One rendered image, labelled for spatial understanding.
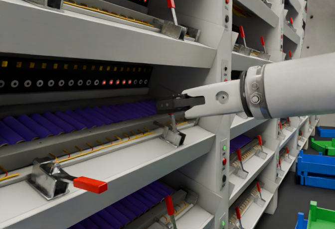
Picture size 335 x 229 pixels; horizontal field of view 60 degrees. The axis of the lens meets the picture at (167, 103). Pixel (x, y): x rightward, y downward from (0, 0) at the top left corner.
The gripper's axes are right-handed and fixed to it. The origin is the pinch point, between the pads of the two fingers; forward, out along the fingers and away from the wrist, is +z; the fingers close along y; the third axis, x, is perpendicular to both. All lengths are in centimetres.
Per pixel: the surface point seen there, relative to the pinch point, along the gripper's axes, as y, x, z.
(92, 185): -27.3, -6.4, -7.2
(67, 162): -22.4, -5.4, 2.1
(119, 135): -10.1, -4.0, 3.9
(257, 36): 86, 24, 2
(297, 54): 156, 20, -5
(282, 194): 113, -56, 6
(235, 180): 38.7, -26.1, 3.3
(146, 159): -10.4, -7.9, -1.2
